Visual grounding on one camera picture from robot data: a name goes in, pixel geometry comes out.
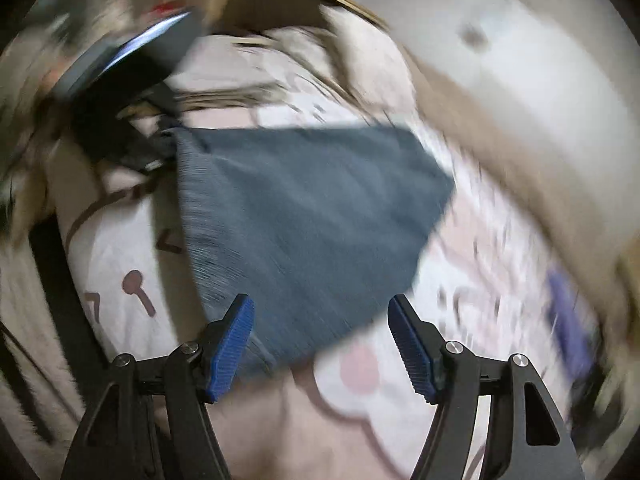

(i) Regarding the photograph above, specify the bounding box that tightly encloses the purple cloth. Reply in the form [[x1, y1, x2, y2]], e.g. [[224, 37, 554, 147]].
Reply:
[[547, 268, 596, 382]]

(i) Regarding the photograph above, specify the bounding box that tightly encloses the bunny print bed sheet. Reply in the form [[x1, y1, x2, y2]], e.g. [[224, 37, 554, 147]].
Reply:
[[53, 11, 582, 479]]

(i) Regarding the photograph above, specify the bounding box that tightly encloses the beige fleece blanket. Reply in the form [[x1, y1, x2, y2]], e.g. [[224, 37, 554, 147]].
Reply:
[[404, 54, 637, 340]]

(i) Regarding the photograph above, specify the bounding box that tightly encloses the blue knitted sweater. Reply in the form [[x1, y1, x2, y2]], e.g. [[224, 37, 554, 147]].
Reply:
[[170, 126, 454, 378]]

